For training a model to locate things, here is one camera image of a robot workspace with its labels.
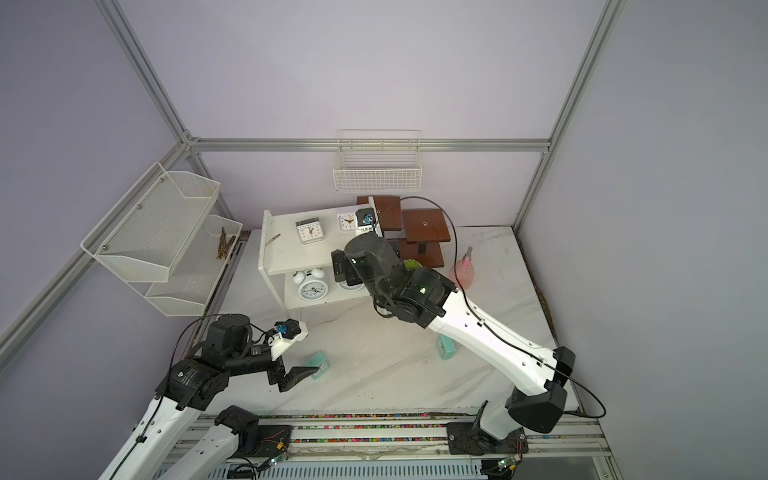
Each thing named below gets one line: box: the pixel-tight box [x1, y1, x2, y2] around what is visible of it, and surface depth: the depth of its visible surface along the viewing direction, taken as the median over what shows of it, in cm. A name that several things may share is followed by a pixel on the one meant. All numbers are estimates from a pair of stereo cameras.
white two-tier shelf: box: [258, 197, 382, 319], surface depth 75 cm
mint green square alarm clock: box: [304, 351, 331, 380], surface depth 85 cm
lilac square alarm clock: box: [336, 212, 358, 233], surface depth 74 cm
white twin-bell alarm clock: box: [292, 267, 329, 301], surface depth 78 cm
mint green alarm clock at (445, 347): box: [436, 334, 456, 360], surface depth 86 cm
